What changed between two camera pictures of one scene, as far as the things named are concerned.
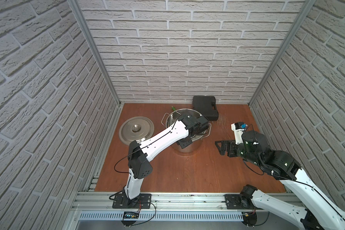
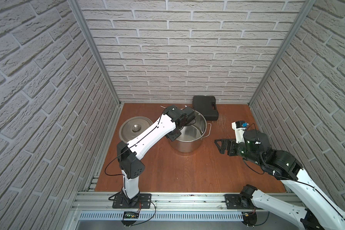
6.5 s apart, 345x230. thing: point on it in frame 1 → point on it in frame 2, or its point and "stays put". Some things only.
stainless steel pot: x=193 y=142 stays put
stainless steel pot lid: x=135 y=129 stays put
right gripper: x=230 y=144 stays put
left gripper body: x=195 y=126 → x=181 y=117
